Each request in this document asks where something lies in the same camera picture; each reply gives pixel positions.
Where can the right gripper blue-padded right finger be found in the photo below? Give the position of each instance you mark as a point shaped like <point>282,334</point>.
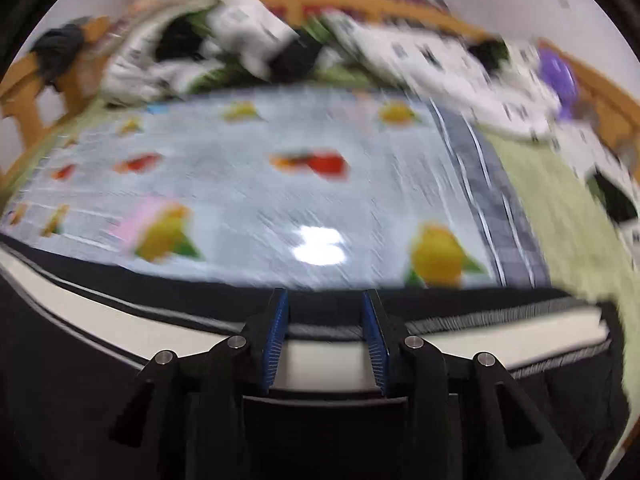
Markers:
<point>383,334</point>

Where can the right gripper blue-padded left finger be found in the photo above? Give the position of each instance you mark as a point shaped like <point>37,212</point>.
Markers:
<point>265,332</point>

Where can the black pants with white waistband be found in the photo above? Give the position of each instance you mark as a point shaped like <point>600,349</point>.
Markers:
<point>110,374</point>

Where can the fruit print plastic mat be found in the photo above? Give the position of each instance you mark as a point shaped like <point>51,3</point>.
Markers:
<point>298,186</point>

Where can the white floral quilt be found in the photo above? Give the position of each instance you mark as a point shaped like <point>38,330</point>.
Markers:
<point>179,47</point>

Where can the purple ball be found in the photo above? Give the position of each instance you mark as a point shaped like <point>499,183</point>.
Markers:
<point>555,72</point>

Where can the dark grey cloth on bedpost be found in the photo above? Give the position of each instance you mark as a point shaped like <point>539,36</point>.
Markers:
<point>56,50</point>

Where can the wooden bed frame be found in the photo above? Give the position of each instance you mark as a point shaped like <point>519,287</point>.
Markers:
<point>617,110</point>

